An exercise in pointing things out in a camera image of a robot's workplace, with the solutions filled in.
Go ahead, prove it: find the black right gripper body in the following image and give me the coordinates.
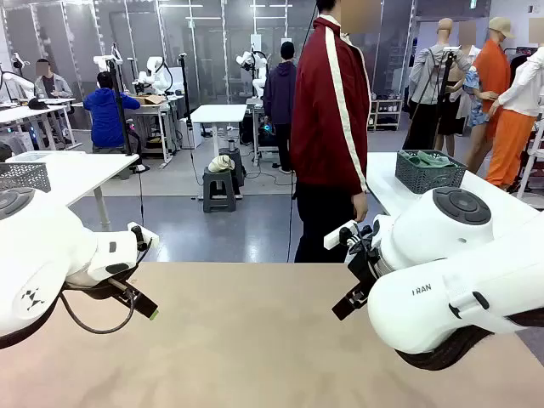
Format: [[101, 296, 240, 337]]
[[346, 224, 386, 299]]

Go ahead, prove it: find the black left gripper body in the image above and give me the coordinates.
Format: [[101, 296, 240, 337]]
[[104, 275, 144, 305]]

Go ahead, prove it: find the grey plastic basket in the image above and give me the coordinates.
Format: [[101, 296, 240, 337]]
[[0, 161, 52, 193], [394, 149, 468, 196]]

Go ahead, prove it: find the green towel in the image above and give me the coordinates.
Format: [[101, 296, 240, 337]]
[[398, 149, 459, 168]]

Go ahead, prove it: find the person's right forearm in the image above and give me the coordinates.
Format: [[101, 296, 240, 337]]
[[346, 131, 370, 196]]

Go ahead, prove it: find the person's right hand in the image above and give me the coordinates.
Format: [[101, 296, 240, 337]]
[[354, 191, 370, 224]]

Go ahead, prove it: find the low storage shelf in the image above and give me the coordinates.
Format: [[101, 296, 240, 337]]
[[367, 98, 404, 132]]

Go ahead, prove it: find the beige cloth bundle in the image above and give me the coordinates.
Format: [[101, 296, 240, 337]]
[[207, 155, 236, 173]]

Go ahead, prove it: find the dark grey plastic stool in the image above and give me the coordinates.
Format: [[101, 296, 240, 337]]
[[218, 147, 247, 188]]

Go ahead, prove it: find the person in red track jacket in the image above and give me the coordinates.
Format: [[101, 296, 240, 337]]
[[290, 0, 386, 264]]

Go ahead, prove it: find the person in blue jacket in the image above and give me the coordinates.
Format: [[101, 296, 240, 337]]
[[82, 71, 141, 154]]

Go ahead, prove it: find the white robot desk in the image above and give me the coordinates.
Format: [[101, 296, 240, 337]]
[[122, 95, 184, 165]]

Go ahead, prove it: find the person in purple hoodie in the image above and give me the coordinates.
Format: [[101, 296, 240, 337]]
[[262, 41, 298, 174]]

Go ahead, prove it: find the mannequin with orange trousers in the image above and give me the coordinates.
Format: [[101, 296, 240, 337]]
[[486, 42, 544, 190]]

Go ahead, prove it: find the small white desk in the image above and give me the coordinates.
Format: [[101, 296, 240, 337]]
[[190, 104, 248, 156]]

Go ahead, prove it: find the long white desk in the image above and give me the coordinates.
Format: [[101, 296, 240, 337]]
[[0, 97, 82, 150]]

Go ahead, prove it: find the mannequin in grey shirt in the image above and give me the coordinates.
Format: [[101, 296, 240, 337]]
[[407, 17, 473, 150]]

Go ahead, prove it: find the black stand pole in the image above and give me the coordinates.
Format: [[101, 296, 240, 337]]
[[177, 53, 195, 128]]

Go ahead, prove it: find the person in grey jacket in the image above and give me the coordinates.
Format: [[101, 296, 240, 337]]
[[33, 58, 74, 99]]

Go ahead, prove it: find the person in blue floral dress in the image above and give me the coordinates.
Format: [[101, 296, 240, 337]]
[[456, 20, 496, 128]]

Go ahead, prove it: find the mannequin in orange with cap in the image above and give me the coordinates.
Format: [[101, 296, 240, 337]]
[[465, 16, 515, 175]]

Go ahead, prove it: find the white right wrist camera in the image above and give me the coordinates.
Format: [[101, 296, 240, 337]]
[[323, 219, 360, 251]]

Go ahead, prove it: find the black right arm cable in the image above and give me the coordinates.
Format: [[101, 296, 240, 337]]
[[393, 309, 544, 371]]

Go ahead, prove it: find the black camera tripod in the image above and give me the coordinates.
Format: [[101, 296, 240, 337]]
[[105, 57, 150, 174], [403, 45, 462, 150]]

